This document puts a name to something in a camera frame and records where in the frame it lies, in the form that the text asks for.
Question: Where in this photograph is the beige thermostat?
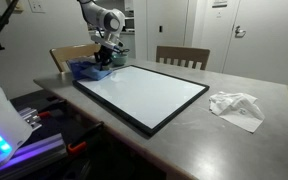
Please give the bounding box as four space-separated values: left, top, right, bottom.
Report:
6 0 24 13

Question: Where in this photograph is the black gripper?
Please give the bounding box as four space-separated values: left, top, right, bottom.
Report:
94 46 113 66

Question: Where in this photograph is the dark wooden chair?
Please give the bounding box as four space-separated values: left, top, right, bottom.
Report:
156 46 210 70

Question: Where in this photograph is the crumpled white paper towel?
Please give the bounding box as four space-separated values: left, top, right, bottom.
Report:
209 91 265 133

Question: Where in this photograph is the green bowl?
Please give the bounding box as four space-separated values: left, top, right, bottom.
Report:
112 54 128 66

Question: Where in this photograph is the blue wiping cloth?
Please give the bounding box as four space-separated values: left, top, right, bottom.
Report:
71 60 114 82

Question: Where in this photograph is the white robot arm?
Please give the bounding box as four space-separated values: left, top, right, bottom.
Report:
77 0 125 66

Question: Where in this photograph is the silver door handle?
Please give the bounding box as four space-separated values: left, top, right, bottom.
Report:
235 26 246 38

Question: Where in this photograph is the light wooden chair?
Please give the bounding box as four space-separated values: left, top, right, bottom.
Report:
49 44 100 72

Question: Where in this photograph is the black framed whiteboard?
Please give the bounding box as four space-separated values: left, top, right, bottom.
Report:
72 65 209 136

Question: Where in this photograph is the aluminium rail frame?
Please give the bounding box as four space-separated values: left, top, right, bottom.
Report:
0 107 68 180

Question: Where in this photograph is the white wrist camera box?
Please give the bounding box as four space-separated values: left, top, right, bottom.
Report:
91 35 122 49

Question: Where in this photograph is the blue tissue box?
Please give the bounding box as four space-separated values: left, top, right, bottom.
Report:
66 57 95 80

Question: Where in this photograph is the orange black clamp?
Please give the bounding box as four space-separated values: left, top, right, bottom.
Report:
66 121 105 155

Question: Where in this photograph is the red black clamp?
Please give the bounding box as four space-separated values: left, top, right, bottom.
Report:
37 98 68 120

